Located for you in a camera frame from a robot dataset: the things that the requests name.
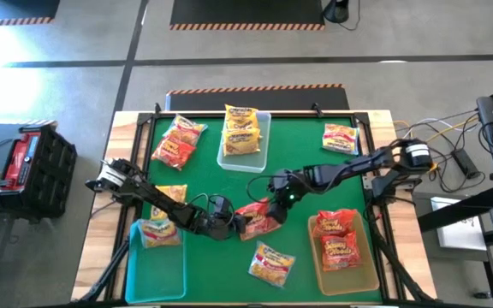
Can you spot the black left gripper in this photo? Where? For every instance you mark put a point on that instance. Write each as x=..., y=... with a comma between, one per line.
x=221, y=226

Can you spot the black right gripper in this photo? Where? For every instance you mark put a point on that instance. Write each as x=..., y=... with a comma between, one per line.
x=287, y=197

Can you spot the blue beef ramen noodle pack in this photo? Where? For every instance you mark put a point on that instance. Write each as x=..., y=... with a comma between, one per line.
x=271, y=263
x=340, y=139
x=186, y=128
x=156, y=235

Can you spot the yellow chicken ramen noodle pack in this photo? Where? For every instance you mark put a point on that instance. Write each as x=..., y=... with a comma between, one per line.
x=241, y=143
x=176, y=192
x=241, y=113

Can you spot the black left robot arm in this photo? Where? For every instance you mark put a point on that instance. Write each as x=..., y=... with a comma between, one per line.
x=161, y=203

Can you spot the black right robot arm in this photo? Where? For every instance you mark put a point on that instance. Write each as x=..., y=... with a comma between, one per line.
x=349, y=169

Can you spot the green table mat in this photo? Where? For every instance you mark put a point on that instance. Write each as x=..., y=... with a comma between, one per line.
x=221, y=256

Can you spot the clear plastic bin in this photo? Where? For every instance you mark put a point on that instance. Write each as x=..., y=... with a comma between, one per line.
x=246, y=164

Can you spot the black table clamp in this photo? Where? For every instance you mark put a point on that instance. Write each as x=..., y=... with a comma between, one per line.
x=316, y=109
x=157, y=109

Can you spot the black hazard striped floor mat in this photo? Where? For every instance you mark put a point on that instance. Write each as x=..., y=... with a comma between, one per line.
x=298, y=100
x=28, y=8
x=246, y=10

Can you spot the teal plastic bin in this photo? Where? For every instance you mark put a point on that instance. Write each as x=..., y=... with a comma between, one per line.
x=156, y=274

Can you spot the tan plastic bin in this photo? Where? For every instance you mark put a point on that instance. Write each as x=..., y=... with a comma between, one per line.
x=345, y=282

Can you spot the black diagonal bar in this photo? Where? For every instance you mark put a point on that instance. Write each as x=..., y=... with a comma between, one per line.
x=452, y=211

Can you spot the white board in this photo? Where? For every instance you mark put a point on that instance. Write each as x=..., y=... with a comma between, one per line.
x=460, y=231

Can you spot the black power brick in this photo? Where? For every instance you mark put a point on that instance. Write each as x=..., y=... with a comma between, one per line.
x=465, y=163

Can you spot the black stand base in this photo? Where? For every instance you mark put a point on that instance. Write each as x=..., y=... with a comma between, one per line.
x=335, y=12

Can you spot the red and black tool case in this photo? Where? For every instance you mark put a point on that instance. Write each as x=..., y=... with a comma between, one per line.
x=37, y=171

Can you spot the small black floor object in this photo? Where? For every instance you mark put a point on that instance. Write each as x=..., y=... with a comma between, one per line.
x=482, y=294

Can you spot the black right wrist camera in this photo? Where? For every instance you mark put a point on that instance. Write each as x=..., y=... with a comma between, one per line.
x=277, y=214

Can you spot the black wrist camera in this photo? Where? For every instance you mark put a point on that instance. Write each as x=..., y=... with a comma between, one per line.
x=277, y=214
x=222, y=205

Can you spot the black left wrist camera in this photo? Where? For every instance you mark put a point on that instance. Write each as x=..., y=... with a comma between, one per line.
x=222, y=205

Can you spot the black frame strut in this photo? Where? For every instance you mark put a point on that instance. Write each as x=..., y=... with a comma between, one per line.
x=105, y=274
x=396, y=269

